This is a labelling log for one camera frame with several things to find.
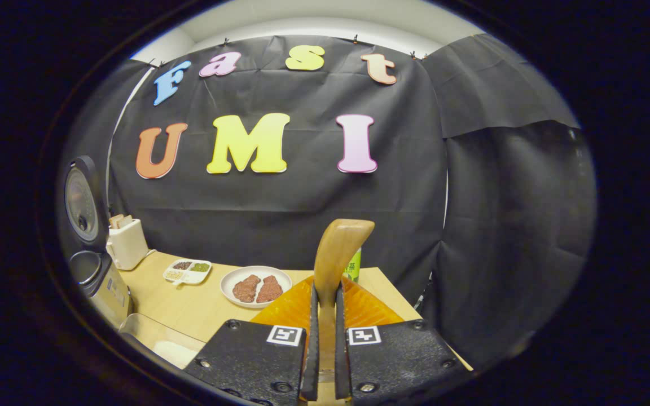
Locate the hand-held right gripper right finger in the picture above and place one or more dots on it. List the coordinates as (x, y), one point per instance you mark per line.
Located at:
(404, 361)

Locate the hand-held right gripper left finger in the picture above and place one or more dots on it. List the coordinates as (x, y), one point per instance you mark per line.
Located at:
(246, 361)

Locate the wooden spoon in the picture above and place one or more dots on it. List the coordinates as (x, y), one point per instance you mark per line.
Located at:
(339, 248)

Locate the dark grey rice cooker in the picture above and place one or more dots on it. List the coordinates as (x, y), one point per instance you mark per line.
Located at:
(85, 203)

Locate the brown meat piece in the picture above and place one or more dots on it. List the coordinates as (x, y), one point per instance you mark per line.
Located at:
(246, 288)
(269, 290)

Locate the white round plate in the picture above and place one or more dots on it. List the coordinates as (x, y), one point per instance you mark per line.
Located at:
(229, 282)

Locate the white divided dish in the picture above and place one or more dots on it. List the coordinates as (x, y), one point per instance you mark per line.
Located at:
(188, 272)

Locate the clear plastic tray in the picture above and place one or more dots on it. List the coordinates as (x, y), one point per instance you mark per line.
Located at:
(144, 330)

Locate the green drink bottle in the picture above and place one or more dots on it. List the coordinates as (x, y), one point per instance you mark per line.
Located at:
(354, 265)

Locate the black backdrop cloth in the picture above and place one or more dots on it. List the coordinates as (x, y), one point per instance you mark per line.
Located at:
(302, 214)

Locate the white toaster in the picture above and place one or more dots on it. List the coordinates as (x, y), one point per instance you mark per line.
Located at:
(127, 251)

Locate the toast slice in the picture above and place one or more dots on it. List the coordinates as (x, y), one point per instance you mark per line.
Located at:
(127, 219)
(115, 221)

